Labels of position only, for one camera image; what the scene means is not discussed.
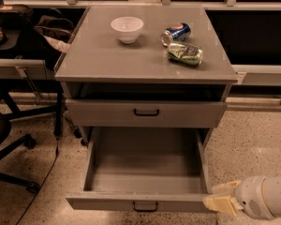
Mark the green crushed soda can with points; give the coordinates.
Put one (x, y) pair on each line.
(185, 53)

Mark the grey side desk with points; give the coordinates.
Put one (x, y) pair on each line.
(52, 85)

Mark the blue soda can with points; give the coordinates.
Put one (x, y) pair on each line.
(178, 32)

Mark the grey drawer cabinet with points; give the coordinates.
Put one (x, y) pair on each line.
(99, 66)

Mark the dark bag on desk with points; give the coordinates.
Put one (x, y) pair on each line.
(53, 36)

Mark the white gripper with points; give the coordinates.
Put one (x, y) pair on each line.
(250, 195)

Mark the black office chair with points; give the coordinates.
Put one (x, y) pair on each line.
(29, 142)

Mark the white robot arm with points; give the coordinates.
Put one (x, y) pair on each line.
(272, 195)

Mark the grey drawer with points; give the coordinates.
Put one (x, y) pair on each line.
(144, 169)
(146, 114)

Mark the white ceramic bowl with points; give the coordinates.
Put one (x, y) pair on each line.
(127, 29)

